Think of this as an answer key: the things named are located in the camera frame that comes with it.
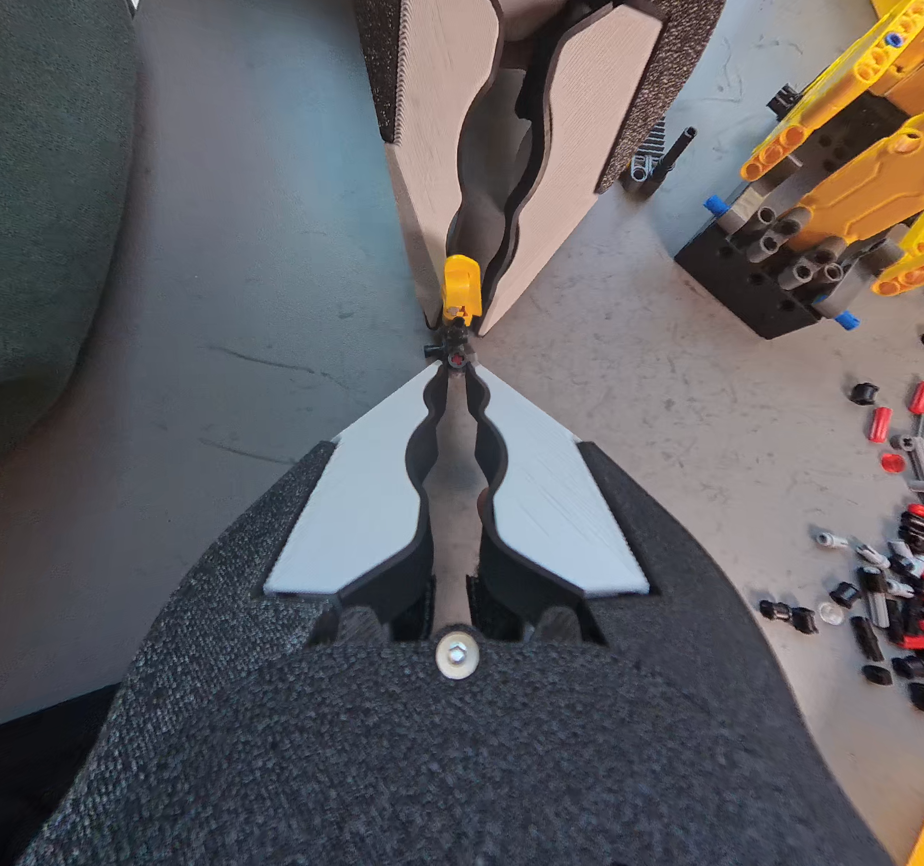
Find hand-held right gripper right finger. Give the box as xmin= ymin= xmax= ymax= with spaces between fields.
xmin=465 ymin=363 xmax=651 ymax=625

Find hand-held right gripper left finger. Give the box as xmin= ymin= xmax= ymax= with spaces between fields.
xmin=263 ymin=363 xmax=443 ymax=625

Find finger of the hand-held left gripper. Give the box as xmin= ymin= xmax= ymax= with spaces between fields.
xmin=386 ymin=0 xmax=506 ymax=329
xmin=473 ymin=1 xmax=665 ymax=338

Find grey grille yellow lego assembly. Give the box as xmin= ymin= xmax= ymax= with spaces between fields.
xmin=619 ymin=121 xmax=699 ymax=197

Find yellow lego blade with connector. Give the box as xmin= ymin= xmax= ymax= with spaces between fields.
xmin=424 ymin=254 xmax=483 ymax=375

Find yellow black lego robot model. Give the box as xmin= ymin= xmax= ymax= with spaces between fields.
xmin=675 ymin=0 xmax=924 ymax=342

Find pile of small lego pins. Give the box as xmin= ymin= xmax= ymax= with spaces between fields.
xmin=758 ymin=375 xmax=924 ymax=712

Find person's green sweater torso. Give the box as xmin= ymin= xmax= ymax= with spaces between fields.
xmin=0 ymin=0 xmax=140 ymax=456

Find person's black trousers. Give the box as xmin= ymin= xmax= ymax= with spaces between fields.
xmin=0 ymin=682 xmax=124 ymax=866

